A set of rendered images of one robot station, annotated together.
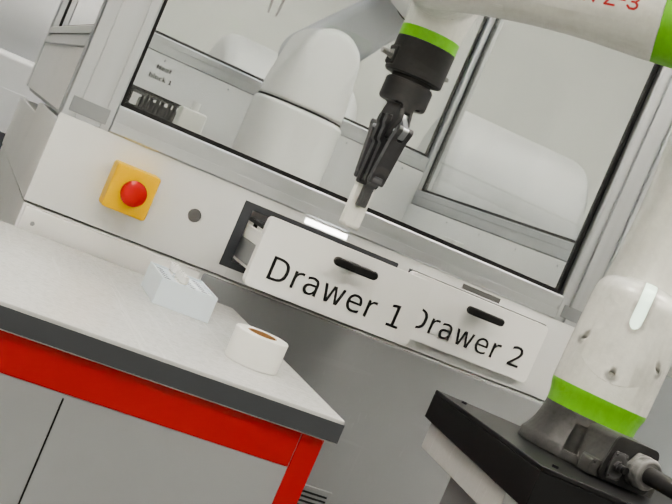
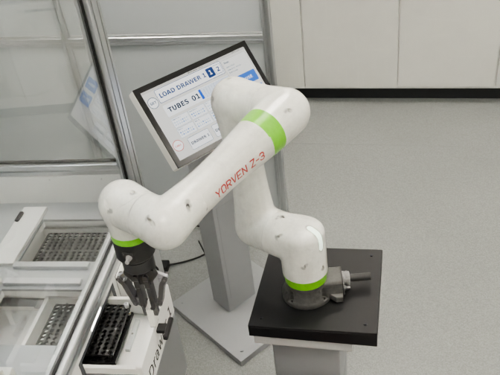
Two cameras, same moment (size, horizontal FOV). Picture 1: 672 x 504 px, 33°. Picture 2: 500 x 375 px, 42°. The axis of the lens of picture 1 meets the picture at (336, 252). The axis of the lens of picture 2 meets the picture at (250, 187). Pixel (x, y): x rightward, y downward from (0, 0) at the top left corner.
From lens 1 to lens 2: 1.68 m
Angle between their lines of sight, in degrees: 63
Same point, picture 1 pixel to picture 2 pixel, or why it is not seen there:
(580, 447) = (327, 294)
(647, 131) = (114, 100)
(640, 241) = (255, 199)
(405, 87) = (149, 263)
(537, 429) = (309, 303)
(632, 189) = (125, 128)
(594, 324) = (306, 260)
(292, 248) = (149, 359)
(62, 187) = not seen: outside the picture
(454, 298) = not seen: hidden behind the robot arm
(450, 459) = (290, 342)
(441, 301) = not seen: hidden behind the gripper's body
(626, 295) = (313, 244)
